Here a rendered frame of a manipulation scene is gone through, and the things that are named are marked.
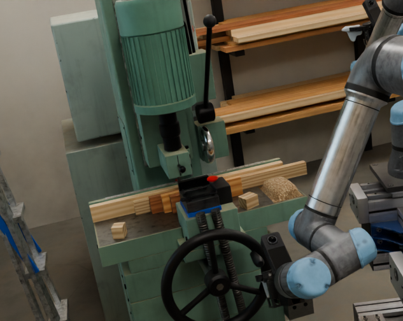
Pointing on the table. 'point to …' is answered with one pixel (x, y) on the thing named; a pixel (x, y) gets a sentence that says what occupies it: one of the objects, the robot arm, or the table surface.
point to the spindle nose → (170, 131)
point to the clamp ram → (193, 183)
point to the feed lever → (205, 114)
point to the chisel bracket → (169, 167)
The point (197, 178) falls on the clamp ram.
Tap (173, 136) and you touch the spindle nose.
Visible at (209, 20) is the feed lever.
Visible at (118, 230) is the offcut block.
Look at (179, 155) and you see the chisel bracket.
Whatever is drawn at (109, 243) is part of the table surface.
